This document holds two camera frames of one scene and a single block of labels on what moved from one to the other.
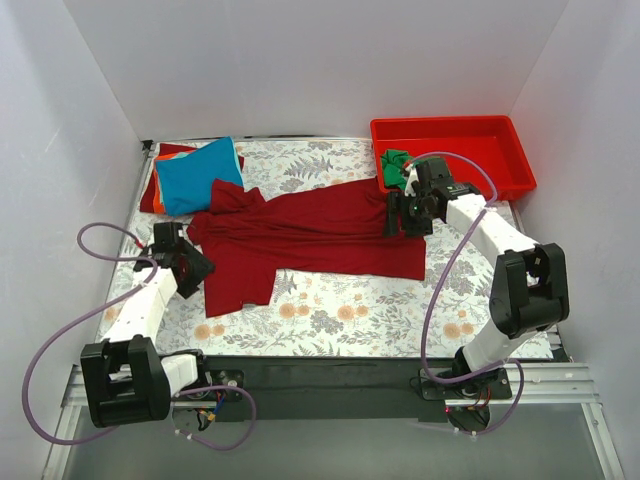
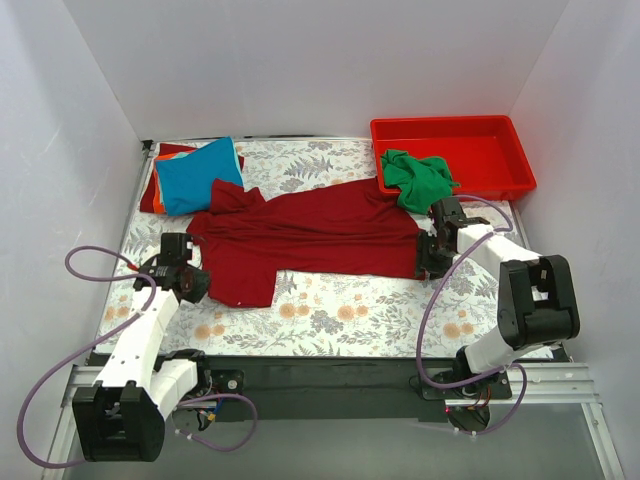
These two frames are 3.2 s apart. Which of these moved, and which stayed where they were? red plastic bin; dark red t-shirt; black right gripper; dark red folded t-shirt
Moved: black right gripper
Stayed: dark red t-shirt; dark red folded t-shirt; red plastic bin
